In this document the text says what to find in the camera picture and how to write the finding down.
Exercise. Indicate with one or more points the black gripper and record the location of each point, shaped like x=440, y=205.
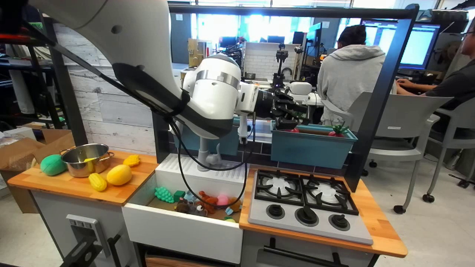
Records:
x=280, y=108

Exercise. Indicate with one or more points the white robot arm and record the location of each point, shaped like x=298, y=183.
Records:
x=136, y=39

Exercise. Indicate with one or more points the teal planter box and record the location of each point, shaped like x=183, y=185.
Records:
x=305, y=146

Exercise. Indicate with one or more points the person in grey hoodie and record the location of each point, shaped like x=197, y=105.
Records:
x=348, y=72

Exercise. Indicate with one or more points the grey toy faucet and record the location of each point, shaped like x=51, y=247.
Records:
x=211, y=151

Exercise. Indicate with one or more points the grey toy stove top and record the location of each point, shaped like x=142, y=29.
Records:
x=306, y=204

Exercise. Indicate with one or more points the pink toy in sink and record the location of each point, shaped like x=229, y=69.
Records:
x=223, y=201

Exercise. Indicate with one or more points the orange brown toy in sink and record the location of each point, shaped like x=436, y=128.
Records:
x=210, y=202

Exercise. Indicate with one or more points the white toy sink basin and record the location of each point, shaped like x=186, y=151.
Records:
x=186, y=226

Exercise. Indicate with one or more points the green toy vegetable in sink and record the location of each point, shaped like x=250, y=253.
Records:
x=163, y=194

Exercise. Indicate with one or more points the yellow toy lemon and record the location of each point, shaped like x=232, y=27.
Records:
x=119, y=176

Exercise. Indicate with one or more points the person at right edge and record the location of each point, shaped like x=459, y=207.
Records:
x=458, y=84

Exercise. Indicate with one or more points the steel cooking pot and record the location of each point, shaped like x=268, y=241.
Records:
x=87, y=159

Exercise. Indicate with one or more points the toy kitchen play set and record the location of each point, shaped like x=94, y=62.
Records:
x=247, y=217

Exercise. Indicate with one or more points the green toy ball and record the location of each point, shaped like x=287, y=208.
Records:
x=53, y=165

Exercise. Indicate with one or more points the cardboard box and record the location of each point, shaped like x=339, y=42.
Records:
x=20, y=153

